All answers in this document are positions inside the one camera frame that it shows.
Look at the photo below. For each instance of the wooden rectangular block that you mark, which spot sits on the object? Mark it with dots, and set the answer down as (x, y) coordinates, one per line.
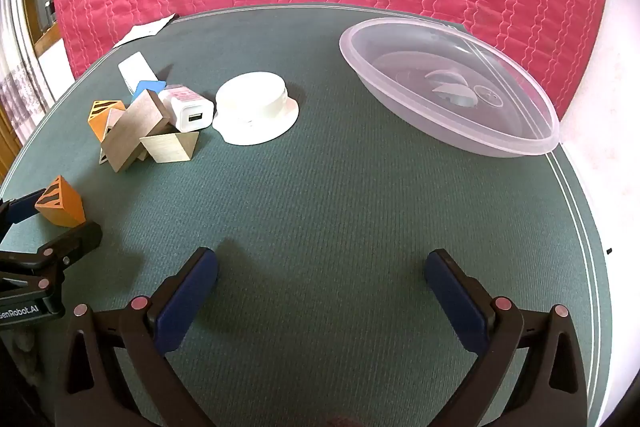
(135, 127)

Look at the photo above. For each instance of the clear plastic basin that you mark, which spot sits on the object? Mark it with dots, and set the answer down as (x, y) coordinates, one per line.
(410, 57)

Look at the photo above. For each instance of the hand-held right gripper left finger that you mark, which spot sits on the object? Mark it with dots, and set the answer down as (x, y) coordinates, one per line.
(185, 302)

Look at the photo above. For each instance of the white USB charger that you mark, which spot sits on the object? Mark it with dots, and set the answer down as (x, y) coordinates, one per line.
(189, 113)

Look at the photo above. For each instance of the white paper sheet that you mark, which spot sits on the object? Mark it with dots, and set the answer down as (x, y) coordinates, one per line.
(147, 28)

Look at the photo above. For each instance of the wooden triangular block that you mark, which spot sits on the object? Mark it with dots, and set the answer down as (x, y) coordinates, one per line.
(167, 148)

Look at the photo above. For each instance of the white rectangular block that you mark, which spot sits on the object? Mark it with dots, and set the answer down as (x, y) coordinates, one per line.
(134, 68)

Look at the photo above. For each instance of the white patterned curtain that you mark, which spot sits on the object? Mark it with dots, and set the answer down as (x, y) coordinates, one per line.
(20, 77)

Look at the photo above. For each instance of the blue block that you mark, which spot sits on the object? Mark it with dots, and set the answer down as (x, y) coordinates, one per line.
(148, 86)

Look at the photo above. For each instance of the white round lid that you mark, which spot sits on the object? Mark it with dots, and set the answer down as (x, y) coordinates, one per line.
(255, 107)

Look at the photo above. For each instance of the green table mat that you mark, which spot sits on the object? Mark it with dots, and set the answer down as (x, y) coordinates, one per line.
(325, 207)

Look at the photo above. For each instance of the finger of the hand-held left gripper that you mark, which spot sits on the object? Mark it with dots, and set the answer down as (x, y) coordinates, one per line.
(75, 237)
(22, 207)

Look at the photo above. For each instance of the orange striped triangular block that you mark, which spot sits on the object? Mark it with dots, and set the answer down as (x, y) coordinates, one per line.
(62, 204)

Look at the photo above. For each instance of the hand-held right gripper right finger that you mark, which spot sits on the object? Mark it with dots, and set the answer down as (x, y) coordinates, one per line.
(455, 302)

